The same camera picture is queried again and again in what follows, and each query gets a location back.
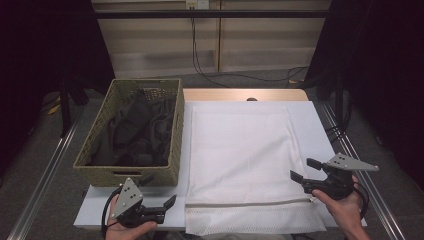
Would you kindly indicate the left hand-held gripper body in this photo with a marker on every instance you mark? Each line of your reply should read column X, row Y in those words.
column 128, row 200

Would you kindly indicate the white mesh laundry bag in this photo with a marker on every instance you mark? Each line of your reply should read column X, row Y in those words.
column 243, row 156

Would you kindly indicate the metal floor rail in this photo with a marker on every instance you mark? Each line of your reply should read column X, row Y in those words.
column 373, row 186
column 43, row 180

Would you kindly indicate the yellow floor tape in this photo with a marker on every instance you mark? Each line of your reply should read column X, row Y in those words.
column 53, row 109

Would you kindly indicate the white wall outlet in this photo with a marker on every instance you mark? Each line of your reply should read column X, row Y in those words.
column 197, row 4

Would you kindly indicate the dark table grommet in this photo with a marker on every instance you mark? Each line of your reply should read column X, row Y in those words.
column 251, row 99

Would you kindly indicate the green woven basket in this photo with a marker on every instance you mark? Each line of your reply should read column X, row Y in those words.
column 106, row 175

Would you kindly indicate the person's left hand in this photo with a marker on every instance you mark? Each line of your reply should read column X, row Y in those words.
column 125, row 233

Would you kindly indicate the black metal stand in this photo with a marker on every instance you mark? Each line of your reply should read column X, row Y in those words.
column 339, row 100
column 65, row 110

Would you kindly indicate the dark garment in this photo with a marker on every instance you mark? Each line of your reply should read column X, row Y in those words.
column 136, row 133

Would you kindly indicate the person's right hand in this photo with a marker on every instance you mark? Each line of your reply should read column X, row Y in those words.
column 345, row 211

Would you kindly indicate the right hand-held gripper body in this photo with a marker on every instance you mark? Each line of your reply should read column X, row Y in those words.
column 336, row 183

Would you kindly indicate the dark curtain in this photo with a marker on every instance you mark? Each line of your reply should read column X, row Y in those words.
column 383, row 66
column 40, row 50

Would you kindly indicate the black horizontal bar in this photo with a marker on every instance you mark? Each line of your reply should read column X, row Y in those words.
column 213, row 14

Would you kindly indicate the white table mat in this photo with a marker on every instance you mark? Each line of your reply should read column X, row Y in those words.
column 100, row 206

